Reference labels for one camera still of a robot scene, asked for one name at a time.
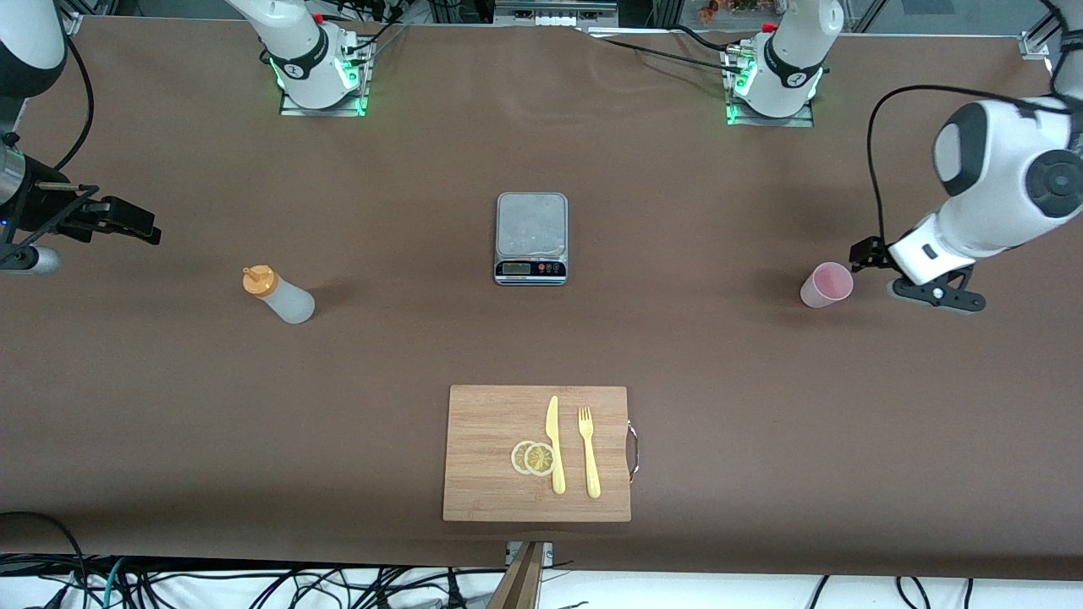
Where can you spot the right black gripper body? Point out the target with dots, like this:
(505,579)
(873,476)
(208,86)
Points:
(40,208)

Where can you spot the pink plastic cup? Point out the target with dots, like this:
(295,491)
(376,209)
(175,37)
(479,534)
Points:
(825,286)

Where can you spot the translucent sauce bottle orange cap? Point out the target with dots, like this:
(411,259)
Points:
(288,303)

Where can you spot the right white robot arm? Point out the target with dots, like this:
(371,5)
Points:
(296,51)

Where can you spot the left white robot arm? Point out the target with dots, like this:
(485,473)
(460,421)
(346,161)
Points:
(998,178)

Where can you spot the brown table cover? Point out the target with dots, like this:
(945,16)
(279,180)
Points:
(761,381)

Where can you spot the silver digital kitchen scale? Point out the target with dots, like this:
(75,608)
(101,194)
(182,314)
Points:
(531,269)

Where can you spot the yellow plastic fork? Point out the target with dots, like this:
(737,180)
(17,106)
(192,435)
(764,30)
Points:
(592,474)

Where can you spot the yellow plastic knife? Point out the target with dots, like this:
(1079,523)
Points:
(556,474)

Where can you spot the lemon slice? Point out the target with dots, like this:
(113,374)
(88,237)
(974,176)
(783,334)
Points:
(517,458)
(539,459)

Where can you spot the grey power strip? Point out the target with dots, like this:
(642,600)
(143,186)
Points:
(554,19)

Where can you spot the wooden cutting board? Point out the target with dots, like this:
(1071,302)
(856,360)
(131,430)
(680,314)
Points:
(482,440)

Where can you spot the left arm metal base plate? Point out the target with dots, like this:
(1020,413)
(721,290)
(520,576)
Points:
(804,120)

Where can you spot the aluminium frame profile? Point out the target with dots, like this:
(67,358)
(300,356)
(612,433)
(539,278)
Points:
(74,21)
(1034,44)

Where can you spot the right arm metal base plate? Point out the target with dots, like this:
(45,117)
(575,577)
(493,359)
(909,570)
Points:
(292,110)

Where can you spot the metal bracket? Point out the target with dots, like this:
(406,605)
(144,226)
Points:
(548,554)

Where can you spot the wooden post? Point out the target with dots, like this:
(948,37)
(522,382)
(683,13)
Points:
(520,584)

